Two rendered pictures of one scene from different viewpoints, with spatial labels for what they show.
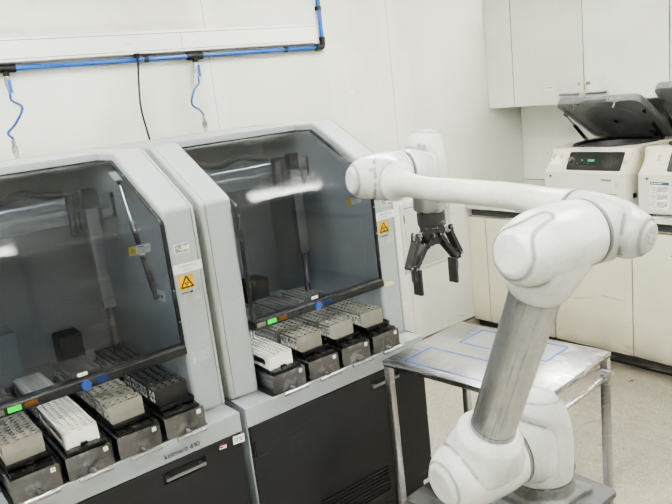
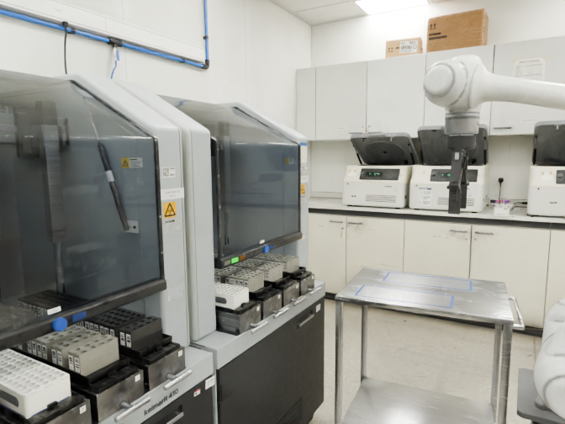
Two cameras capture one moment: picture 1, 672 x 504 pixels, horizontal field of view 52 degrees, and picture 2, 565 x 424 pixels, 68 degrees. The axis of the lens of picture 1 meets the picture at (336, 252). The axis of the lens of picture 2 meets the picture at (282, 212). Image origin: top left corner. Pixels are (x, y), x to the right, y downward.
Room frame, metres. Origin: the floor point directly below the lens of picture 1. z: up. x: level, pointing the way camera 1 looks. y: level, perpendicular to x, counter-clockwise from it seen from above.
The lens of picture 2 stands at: (0.90, 0.67, 1.35)
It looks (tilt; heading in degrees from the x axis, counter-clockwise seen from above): 8 degrees down; 337
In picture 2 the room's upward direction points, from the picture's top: straight up
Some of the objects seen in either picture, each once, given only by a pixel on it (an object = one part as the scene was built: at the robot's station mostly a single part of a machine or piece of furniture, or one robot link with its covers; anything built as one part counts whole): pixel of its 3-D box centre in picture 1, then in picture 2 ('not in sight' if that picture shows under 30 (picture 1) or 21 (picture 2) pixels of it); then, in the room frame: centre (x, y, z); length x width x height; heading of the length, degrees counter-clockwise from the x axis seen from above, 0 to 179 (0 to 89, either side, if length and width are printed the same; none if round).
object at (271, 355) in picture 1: (259, 351); (209, 294); (2.41, 0.32, 0.83); 0.30 x 0.10 x 0.06; 36
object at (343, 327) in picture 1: (339, 329); (273, 273); (2.51, 0.02, 0.85); 0.12 x 0.02 x 0.06; 126
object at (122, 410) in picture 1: (125, 409); (97, 356); (2.00, 0.71, 0.85); 0.12 x 0.02 x 0.06; 127
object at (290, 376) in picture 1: (243, 357); (183, 301); (2.52, 0.40, 0.78); 0.73 x 0.14 x 0.09; 37
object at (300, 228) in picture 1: (275, 219); (216, 172); (2.65, 0.22, 1.28); 0.61 x 0.51 x 0.63; 127
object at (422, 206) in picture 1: (429, 200); (462, 125); (1.79, -0.26, 1.43); 0.09 x 0.09 x 0.06
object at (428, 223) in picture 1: (432, 227); (460, 151); (1.79, -0.26, 1.36); 0.08 x 0.07 x 0.09; 127
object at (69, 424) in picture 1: (67, 422); (13, 380); (1.99, 0.89, 0.83); 0.30 x 0.10 x 0.06; 37
